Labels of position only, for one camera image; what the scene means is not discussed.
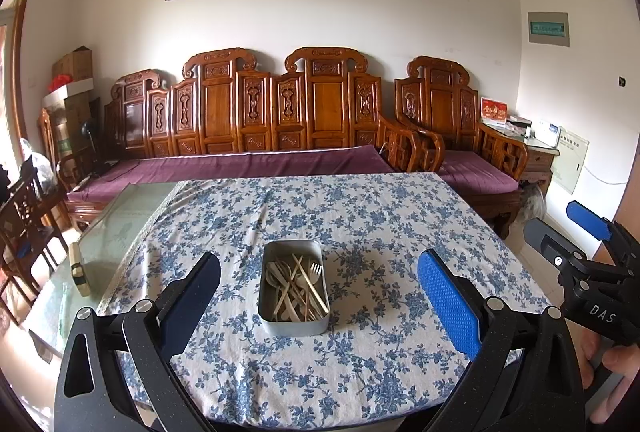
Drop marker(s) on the wooden side table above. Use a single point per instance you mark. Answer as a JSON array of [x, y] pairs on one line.
[[540, 162]]

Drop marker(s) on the wooden dining chair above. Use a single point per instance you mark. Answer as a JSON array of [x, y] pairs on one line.
[[27, 227]]

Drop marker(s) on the person's right hand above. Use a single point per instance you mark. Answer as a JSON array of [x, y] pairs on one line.
[[622, 362]]

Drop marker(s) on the clear plastic bag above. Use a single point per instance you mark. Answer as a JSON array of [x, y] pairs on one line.
[[531, 207]]

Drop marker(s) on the large brown box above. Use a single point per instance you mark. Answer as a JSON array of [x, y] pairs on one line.
[[75, 122]]

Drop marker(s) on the rectangular metal container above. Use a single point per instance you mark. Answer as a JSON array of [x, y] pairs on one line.
[[292, 328]]

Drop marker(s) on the brown cardboard sheet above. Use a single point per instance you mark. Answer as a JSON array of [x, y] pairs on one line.
[[627, 202]]

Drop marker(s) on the long purple sofa cushion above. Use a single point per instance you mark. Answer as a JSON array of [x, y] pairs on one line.
[[225, 164]]

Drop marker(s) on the white printed board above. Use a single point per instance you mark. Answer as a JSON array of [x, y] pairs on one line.
[[570, 162]]

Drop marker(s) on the carved wooden armchair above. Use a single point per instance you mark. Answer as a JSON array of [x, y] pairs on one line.
[[440, 102]]

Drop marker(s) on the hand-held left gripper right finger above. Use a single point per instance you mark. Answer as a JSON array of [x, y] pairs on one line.
[[450, 302]]

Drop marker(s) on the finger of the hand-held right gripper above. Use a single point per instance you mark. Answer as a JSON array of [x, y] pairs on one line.
[[547, 242], [587, 218]]

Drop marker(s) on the carved wooden sofa bench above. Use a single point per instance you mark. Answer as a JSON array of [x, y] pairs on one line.
[[220, 107]]

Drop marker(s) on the blue floral tablecloth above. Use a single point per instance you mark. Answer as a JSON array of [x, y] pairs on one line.
[[375, 352]]

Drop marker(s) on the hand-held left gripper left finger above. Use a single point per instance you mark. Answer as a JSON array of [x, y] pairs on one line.
[[197, 297]]

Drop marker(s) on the small cardboard box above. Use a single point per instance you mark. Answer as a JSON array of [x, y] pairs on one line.
[[73, 64]]

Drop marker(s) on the grey wall panel box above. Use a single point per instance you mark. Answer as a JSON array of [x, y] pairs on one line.
[[548, 29]]

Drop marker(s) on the wooden door frame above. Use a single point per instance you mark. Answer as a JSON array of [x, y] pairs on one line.
[[22, 47]]

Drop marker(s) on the light bamboo chopstick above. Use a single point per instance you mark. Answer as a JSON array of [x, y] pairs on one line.
[[311, 284], [290, 284]]

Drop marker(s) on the white box device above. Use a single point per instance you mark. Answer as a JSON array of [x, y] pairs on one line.
[[547, 134]]

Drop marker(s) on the tall-backed wooden chair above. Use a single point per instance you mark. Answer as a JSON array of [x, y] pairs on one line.
[[47, 137]]

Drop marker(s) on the white plastic bag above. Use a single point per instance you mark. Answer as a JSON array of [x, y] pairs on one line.
[[36, 164]]

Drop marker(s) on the black desk lamp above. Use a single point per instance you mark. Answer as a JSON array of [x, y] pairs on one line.
[[90, 137]]

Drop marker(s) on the large white plastic spoon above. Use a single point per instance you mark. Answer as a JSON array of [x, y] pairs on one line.
[[275, 271]]

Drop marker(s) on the flat white box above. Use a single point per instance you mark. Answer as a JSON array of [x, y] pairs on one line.
[[72, 92]]

